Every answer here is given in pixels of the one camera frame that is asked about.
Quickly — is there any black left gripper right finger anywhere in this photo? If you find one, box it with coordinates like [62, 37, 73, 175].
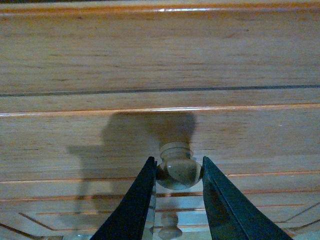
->
[202, 156, 291, 240]

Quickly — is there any wooden nightstand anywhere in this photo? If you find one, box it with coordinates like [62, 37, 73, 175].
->
[0, 0, 320, 97]

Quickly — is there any wooden drawer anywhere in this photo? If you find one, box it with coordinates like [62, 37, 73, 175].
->
[0, 191, 320, 239]
[0, 84, 320, 201]

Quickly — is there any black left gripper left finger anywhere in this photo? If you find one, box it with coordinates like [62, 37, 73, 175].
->
[91, 156, 157, 240]

